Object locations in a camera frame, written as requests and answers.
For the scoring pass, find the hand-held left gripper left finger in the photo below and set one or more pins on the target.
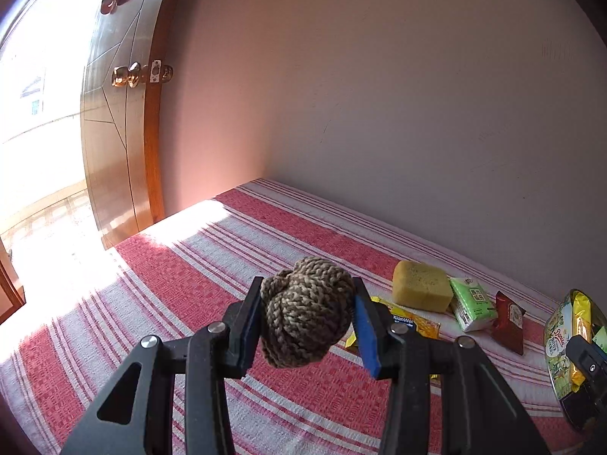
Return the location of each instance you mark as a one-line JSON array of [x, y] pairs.
[[249, 341]]

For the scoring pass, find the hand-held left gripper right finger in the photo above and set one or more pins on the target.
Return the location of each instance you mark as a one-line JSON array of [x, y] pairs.
[[365, 336]]

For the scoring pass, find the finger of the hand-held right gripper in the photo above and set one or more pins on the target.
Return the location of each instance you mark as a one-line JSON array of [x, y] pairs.
[[590, 365]]

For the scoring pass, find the round blue cookie tin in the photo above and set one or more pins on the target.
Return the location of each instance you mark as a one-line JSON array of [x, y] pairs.
[[559, 341]]

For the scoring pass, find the glossy yellow packet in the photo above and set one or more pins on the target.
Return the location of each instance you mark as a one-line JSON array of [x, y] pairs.
[[581, 322]]

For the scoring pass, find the yellow snack packet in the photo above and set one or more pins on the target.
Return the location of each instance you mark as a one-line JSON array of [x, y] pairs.
[[422, 327]]

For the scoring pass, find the yellow sponge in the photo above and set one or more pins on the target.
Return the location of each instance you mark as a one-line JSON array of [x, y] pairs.
[[422, 284]]

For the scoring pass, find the dark red sauce packet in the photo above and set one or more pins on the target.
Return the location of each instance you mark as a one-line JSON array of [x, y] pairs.
[[508, 324]]

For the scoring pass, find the small green tissue packet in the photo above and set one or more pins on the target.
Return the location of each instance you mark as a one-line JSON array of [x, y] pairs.
[[474, 305]]

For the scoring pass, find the red striped tablecloth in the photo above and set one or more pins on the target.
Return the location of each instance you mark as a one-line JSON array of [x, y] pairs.
[[166, 294]]

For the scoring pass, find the wooden door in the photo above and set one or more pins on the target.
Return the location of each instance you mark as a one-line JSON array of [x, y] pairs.
[[118, 161]]

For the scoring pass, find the brass door latch plate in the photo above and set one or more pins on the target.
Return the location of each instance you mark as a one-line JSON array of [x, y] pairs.
[[160, 71]]

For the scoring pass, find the brass door knob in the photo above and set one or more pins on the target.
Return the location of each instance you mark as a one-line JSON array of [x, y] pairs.
[[127, 76]]

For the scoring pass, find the wooden door frame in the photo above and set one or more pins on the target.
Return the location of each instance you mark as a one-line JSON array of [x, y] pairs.
[[9, 284]]

